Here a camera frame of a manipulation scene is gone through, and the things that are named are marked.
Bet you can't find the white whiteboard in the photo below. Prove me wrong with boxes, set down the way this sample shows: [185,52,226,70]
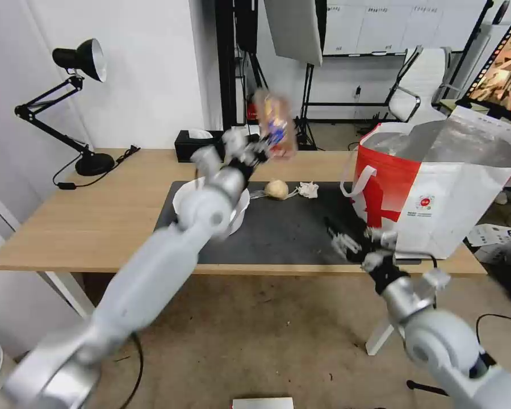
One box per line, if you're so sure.
[321,0,495,57]

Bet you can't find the white robot front shell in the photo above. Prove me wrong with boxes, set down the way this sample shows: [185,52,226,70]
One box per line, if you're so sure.
[231,397,295,409]

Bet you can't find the computer monitor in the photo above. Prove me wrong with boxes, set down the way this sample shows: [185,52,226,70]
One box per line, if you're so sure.
[454,18,511,121]

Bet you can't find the wooden table white legs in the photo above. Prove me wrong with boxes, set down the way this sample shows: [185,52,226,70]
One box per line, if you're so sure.
[0,147,488,356]

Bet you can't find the round beige bun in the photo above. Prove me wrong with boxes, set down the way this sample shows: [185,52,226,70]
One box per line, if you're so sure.
[265,179,290,201]

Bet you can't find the black desk lamp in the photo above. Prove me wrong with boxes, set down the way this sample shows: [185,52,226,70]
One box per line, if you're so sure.
[13,38,116,177]

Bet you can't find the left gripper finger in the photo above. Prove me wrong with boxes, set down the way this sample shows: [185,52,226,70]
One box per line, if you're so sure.
[255,135,283,152]
[259,149,292,164]

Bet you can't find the white paper bowl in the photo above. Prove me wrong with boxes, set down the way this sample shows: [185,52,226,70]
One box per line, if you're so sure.
[172,176,251,237]

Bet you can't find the black desk mat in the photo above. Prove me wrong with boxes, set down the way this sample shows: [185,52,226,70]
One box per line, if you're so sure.
[153,180,422,265]

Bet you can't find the black tissue box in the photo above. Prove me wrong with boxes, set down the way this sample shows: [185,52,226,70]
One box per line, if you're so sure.
[174,129,225,164]

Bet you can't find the red white takeout bag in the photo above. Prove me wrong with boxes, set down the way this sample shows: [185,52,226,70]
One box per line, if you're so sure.
[340,105,511,261]

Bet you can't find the white softbox panel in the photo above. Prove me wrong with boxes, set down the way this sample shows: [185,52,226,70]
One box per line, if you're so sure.
[263,0,324,68]

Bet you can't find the printed paper sheet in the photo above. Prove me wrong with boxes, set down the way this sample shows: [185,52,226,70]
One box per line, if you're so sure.
[464,223,511,265]

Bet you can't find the black light stand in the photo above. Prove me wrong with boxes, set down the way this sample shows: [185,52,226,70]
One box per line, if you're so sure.
[296,62,321,152]

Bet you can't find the black lamp power cable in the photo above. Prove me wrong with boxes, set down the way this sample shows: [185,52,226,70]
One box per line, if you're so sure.
[52,144,141,191]

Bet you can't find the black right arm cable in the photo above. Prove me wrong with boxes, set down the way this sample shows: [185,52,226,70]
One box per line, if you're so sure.
[475,313,511,363]

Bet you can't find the clear orange snack bag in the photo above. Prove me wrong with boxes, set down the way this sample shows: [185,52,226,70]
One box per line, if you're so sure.
[253,89,299,161]

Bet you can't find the white office chair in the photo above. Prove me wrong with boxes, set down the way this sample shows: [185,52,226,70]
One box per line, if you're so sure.
[384,45,452,123]

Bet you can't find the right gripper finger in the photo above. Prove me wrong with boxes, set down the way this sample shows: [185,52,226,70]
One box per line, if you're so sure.
[323,216,363,258]
[362,226,399,249]

